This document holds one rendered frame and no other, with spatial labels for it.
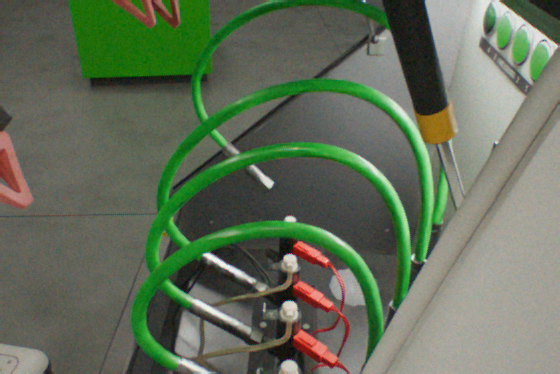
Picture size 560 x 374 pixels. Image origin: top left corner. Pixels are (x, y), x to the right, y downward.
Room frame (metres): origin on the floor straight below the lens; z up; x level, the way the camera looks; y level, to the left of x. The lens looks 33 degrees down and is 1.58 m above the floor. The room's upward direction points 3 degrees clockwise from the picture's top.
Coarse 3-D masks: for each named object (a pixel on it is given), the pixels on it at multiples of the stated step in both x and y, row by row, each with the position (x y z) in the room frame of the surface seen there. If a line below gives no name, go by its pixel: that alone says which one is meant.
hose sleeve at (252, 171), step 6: (228, 144) 0.69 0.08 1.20; (222, 150) 0.69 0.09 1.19; (228, 150) 0.68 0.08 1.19; (234, 150) 0.68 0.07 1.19; (228, 156) 0.68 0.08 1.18; (246, 168) 0.67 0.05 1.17; (252, 168) 0.67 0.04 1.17; (252, 174) 0.67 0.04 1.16; (258, 174) 0.67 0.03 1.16; (258, 180) 0.66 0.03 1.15
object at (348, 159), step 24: (288, 144) 0.41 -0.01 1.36; (312, 144) 0.41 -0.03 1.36; (216, 168) 0.41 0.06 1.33; (240, 168) 0.41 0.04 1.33; (360, 168) 0.40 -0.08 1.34; (192, 192) 0.40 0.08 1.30; (384, 192) 0.40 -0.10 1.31; (168, 216) 0.40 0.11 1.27; (408, 240) 0.41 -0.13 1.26; (408, 264) 0.41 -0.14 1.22; (168, 288) 0.41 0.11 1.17; (192, 312) 0.40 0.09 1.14; (216, 312) 0.41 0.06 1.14; (240, 336) 0.40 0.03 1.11
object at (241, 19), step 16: (272, 0) 0.66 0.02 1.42; (288, 0) 0.65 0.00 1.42; (304, 0) 0.64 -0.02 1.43; (320, 0) 0.64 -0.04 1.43; (336, 0) 0.63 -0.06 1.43; (352, 0) 0.62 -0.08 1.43; (240, 16) 0.68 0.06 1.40; (256, 16) 0.67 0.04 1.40; (368, 16) 0.61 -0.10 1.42; (384, 16) 0.61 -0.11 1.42; (224, 32) 0.68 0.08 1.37; (208, 48) 0.69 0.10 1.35; (192, 80) 0.71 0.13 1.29; (192, 96) 0.71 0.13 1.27; (224, 144) 0.69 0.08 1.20; (432, 224) 0.56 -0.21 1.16
